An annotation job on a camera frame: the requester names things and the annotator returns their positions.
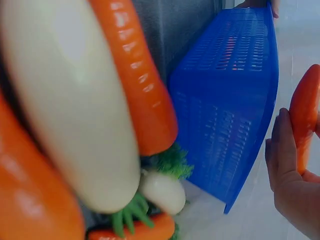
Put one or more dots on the person's right hand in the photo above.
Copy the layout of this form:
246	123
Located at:
297	195

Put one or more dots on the person's left hand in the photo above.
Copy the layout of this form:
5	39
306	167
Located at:
275	7

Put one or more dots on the person's right thumb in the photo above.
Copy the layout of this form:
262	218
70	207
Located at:
317	126

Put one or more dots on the person's left fingers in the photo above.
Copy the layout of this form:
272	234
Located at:
275	8

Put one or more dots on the person's right fingers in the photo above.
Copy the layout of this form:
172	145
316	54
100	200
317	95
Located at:
285	150

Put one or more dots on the orange-red carrot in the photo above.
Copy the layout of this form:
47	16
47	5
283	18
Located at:
303	110

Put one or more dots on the blue plastic basket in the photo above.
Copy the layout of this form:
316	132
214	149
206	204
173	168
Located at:
225	82

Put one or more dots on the small white radish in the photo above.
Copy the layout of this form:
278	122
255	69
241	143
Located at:
165	191

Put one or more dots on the orange carrot with ridges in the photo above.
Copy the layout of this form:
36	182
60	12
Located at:
145	100

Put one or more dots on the small orange carrot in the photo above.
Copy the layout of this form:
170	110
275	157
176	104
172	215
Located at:
157	227

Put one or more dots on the large white radish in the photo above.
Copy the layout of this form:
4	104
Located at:
80	105

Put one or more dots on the large smooth orange carrot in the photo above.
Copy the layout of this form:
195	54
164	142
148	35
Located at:
32	195

